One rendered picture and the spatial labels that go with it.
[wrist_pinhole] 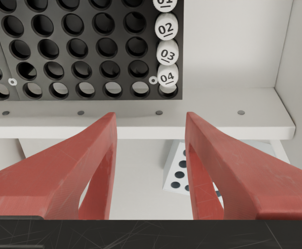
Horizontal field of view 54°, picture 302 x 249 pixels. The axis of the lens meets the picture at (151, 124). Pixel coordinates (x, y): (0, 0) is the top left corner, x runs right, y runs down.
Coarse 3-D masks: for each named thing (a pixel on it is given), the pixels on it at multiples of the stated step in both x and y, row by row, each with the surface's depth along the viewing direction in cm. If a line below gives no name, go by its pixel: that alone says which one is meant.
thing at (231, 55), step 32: (192, 0) 22; (224, 0) 22; (256, 0) 22; (288, 0) 22; (192, 32) 23; (224, 32) 23; (256, 32) 23; (192, 64) 25; (224, 64) 25; (256, 64) 25; (192, 96) 25; (224, 96) 25; (256, 96) 24; (0, 128) 23; (32, 128) 23; (64, 128) 22; (128, 128) 22; (160, 128) 22; (224, 128) 21; (256, 128) 21; (288, 128) 21
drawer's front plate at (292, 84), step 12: (300, 0) 20; (300, 12) 20; (288, 24) 23; (300, 24) 20; (288, 36) 23; (300, 36) 20; (288, 48) 23; (300, 48) 20; (288, 60) 23; (300, 60) 20; (288, 72) 23; (300, 72) 20; (276, 84) 25; (288, 84) 23; (300, 84) 20; (288, 96) 23; (300, 96) 20; (288, 108) 23; (300, 108) 20; (300, 120) 20; (300, 132) 20; (288, 144) 23; (300, 144) 20; (288, 156) 23; (300, 156) 20; (300, 168) 20
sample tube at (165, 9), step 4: (156, 0) 15; (160, 0) 15; (164, 0) 15; (168, 0) 15; (172, 0) 15; (176, 0) 15; (156, 4) 15; (160, 4) 15; (164, 4) 15; (168, 4) 15; (172, 4) 15; (156, 8) 15; (160, 8) 15; (164, 8) 15; (168, 8) 15; (172, 8) 15
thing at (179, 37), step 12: (180, 0) 16; (156, 12) 16; (180, 12) 16; (180, 24) 17; (156, 36) 17; (180, 36) 17; (156, 48) 18; (180, 48) 18; (156, 60) 18; (180, 60) 18; (156, 72) 19; (180, 72) 18; (156, 84) 19; (180, 84) 19; (156, 96) 20; (168, 96) 20; (180, 96) 19
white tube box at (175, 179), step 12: (180, 144) 35; (252, 144) 38; (264, 144) 38; (168, 156) 40; (180, 156) 36; (276, 156) 37; (168, 168) 38; (180, 168) 37; (168, 180) 38; (180, 180) 38; (180, 192) 39; (216, 192) 40
